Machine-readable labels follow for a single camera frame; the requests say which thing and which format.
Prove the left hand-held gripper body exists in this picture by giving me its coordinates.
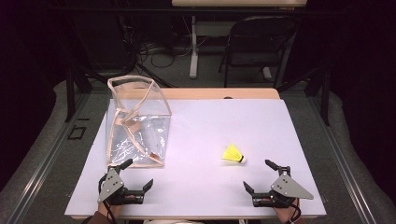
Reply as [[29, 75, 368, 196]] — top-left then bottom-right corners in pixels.
[[97, 165, 146, 206]]

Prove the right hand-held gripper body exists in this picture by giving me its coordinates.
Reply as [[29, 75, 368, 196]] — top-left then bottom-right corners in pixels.
[[251, 165, 315, 208]]

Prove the clear plastic bag beige trim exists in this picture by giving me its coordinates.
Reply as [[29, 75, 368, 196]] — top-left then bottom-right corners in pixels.
[[106, 75, 173, 169]]

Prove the yellow shuttlecock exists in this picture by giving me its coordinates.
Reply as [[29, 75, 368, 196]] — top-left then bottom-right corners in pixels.
[[221, 143, 248, 165]]

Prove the person's left hand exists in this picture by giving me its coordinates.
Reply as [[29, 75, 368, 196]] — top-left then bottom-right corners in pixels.
[[97, 194, 136, 219]]

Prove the person's right hand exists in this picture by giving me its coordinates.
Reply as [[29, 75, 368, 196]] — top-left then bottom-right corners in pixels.
[[273, 199, 303, 224]]

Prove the white table mat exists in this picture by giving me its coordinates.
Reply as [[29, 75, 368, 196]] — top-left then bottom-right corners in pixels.
[[64, 98, 327, 218]]

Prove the black metal stand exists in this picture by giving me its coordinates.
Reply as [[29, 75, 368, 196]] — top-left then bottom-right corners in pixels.
[[275, 66, 332, 127], [64, 65, 108, 123]]

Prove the wooden table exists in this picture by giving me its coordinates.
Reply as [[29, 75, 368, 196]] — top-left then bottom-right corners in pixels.
[[64, 88, 327, 220]]

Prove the black folding chair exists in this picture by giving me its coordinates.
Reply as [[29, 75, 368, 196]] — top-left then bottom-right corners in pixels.
[[219, 15, 297, 90]]

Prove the white-legged background table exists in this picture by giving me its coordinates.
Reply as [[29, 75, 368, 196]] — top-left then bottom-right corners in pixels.
[[171, 0, 308, 79]]

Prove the black horizontal bar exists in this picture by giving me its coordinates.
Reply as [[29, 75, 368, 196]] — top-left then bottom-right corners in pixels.
[[55, 7, 312, 15]]

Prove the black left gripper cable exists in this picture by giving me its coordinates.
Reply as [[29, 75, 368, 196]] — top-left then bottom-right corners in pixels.
[[98, 175, 118, 224]]

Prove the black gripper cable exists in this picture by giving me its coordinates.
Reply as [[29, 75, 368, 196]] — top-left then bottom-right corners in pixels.
[[279, 197, 303, 224], [98, 175, 118, 224]]

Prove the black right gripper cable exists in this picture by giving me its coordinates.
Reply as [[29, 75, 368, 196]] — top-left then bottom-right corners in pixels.
[[279, 197, 303, 224]]

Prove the bundle of floor cables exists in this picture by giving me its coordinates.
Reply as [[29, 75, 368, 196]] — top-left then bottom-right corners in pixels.
[[135, 34, 195, 69]]

